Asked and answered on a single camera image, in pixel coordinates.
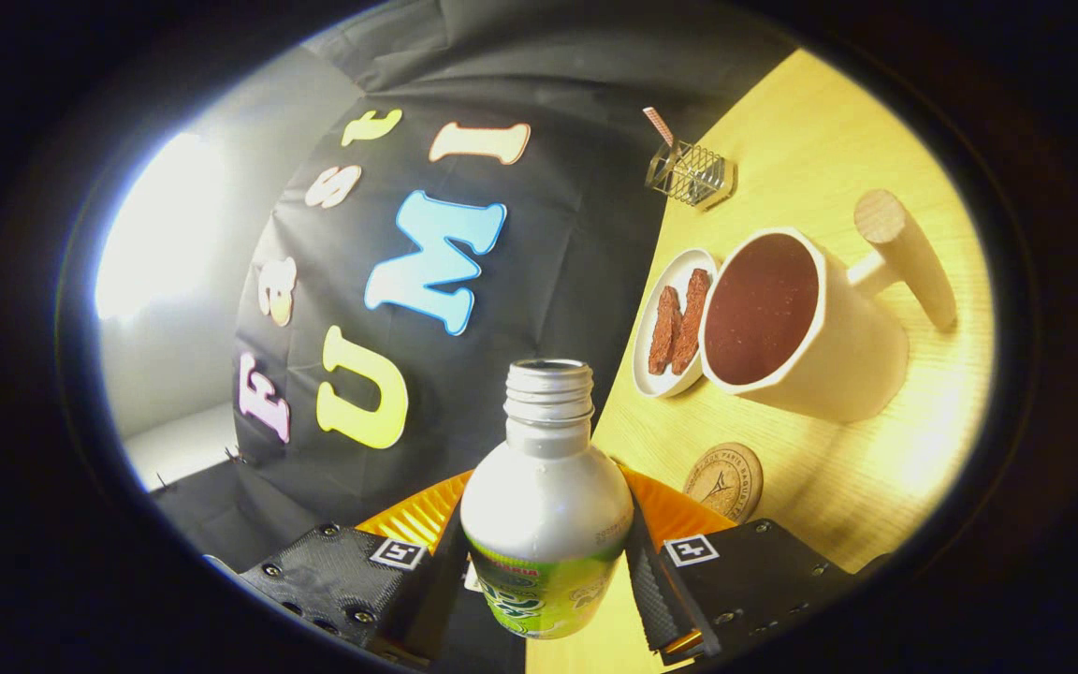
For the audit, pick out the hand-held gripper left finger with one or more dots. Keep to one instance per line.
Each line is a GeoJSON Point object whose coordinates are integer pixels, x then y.
{"type": "Point", "coordinates": [436, 608]}

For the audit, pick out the silver bottle with green label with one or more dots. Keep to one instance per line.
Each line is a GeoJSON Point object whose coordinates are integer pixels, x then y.
{"type": "Point", "coordinates": [544, 505]}

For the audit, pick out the wooden table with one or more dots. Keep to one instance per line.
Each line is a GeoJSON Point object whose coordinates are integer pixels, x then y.
{"type": "Point", "coordinates": [838, 487]}

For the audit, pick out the black backdrop cloth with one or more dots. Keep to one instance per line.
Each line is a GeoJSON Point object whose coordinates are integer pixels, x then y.
{"type": "Point", "coordinates": [558, 243]}

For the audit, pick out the bacon strip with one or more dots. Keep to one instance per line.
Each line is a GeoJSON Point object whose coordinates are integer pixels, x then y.
{"type": "Point", "coordinates": [691, 318]}
{"type": "Point", "coordinates": [662, 332]}

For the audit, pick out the round cork coaster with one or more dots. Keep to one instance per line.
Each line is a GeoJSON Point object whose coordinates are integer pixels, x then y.
{"type": "Point", "coordinates": [726, 482]}

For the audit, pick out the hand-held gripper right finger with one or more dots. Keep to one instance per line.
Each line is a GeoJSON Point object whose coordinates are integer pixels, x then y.
{"type": "Point", "coordinates": [656, 599]}

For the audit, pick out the small white plate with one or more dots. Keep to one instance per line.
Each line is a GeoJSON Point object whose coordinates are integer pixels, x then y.
{"type": "Point", "coordinates": [656, 384]}

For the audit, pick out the pink striped straw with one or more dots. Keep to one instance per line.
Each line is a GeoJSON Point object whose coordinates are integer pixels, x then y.
{"type": "Point", "coordinates": [658, 126]}

